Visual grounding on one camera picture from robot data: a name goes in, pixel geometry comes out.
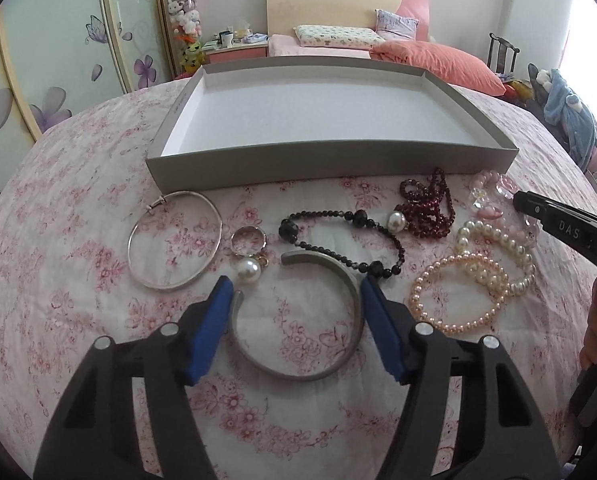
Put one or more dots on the beige and pink headboard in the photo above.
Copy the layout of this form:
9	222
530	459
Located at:
284	15

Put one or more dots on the lilac small pillow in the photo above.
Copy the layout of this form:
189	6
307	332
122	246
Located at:
392	26

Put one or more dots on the clear tube of plush toys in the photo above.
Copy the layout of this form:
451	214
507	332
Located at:
185	34

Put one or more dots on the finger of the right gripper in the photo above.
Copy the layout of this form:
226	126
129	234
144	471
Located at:
574	227

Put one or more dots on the floral white pillow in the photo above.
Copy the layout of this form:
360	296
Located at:
337	37

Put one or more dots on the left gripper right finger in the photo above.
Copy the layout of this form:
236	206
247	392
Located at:
501	434

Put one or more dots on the grey shallow cardboard tray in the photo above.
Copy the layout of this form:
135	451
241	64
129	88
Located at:
298	118

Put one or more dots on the white pearl earring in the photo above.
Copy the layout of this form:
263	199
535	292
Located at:
250	269

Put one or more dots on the blue plush toy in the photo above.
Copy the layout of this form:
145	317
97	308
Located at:
564	108

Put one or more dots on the folded salmon duvet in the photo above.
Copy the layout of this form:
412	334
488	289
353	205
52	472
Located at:
452	65

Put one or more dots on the pink floral tablecloth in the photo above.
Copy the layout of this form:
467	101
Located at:
64	222

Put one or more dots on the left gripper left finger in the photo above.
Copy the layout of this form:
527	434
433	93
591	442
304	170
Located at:
93	433

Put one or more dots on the white mug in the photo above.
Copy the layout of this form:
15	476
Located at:
226	39

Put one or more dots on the pink bedside table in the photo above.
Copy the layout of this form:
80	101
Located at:
214	53

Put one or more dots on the dark wooden chair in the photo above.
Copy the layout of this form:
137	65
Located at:
502	56

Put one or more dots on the floral sliding wardrobe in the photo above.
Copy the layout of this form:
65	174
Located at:
60	57

